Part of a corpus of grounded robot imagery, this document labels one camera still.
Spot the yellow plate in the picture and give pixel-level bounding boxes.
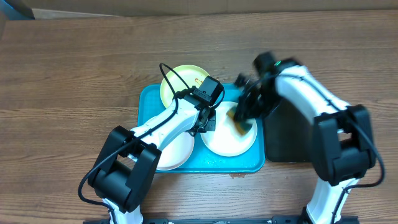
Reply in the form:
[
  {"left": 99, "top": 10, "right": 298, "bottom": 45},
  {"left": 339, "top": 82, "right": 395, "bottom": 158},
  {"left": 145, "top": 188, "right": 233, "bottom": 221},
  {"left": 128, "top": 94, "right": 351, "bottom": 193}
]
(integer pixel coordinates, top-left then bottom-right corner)
[{"left": 159, "top": 64, "right": 212, "bottom": 108}]

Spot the green yellow sponge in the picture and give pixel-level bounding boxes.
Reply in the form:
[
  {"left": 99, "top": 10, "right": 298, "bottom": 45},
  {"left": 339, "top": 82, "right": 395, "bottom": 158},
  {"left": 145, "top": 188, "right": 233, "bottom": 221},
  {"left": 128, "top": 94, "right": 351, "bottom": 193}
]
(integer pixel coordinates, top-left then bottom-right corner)
[{"left": 226, "top": 106, "right": 252, "bottom": 136}]

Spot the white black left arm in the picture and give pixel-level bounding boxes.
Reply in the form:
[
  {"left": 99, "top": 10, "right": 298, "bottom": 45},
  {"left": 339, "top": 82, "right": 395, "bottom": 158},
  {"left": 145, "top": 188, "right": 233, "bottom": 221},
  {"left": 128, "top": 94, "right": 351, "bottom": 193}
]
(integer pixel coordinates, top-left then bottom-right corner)
[{"left": 82, "top": 77, "right": 225, "bottom": 223}]

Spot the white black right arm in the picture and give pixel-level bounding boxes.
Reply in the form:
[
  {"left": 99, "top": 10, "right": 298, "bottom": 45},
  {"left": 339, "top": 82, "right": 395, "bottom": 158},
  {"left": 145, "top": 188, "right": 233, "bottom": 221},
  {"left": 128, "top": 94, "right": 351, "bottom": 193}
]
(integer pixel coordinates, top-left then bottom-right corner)
[{"left": 233, "top": 52, "right": 378, "bottom": 223}]

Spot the black water tray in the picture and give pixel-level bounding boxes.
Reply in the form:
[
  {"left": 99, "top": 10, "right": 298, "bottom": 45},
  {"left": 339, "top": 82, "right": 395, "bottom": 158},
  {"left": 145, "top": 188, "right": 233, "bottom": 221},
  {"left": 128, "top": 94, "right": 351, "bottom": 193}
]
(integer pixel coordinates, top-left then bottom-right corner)
[{"left": 263, "top": 98, "right": 312, "bottom": 162}]

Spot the teal plastic tray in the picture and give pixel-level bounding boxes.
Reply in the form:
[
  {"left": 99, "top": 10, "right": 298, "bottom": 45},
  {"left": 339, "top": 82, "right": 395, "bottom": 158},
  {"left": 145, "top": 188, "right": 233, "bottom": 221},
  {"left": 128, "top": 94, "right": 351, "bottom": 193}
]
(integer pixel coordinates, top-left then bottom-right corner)
[{"left": 137, "top": 84, "right": 266, "bottom": 173}]

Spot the white plate with ketchup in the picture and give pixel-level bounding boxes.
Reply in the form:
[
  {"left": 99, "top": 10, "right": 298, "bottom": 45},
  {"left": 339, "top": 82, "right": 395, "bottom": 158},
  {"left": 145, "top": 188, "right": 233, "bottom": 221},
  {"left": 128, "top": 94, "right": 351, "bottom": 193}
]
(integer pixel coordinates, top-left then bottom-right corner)
[{"left": 142, "top": 114, "right": 197, "bottom": 171}]

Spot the brown cardboard backdrop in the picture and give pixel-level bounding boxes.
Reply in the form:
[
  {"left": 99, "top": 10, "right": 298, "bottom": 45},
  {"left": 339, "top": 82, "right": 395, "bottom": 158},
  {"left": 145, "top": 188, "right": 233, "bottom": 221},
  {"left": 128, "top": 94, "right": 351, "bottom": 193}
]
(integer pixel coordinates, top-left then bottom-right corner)
[{"left": 0, "top": 0, "right": 398, "bottom": 21}]

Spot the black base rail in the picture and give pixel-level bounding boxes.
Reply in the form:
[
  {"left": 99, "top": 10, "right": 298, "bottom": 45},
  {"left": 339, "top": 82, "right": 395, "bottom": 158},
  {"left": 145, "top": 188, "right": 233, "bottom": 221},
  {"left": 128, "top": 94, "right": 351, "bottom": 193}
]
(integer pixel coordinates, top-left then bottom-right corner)
[{"left": 82, "top": 215, "right": 360, "bottom": 224}]

